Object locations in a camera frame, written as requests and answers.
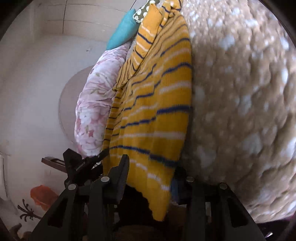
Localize yellow striped knit sweater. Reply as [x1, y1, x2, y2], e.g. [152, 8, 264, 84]
[103, 1, 193, 221]

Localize orange floor item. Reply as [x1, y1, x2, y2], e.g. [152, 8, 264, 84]
[30, 185, 59, 211]

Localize pink floral duvet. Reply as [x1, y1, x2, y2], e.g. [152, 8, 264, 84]
[74, 41, 131, 157]

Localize round beige headboard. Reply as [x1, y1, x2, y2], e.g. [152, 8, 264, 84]
[58, 66, 92, 145]

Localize beige dotted quilted bedspread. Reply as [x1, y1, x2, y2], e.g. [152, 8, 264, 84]
[181, 1, 295, 223]

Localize teal pillow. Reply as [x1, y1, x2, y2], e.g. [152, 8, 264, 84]
[106, 9, 139, 50]

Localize white glossy wardrobe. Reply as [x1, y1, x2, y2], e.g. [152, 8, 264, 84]
[30, 0, 145, 42]

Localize olive white-patterned bolster pillow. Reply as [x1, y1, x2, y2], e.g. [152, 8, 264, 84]
[132, 0, 160, 24]

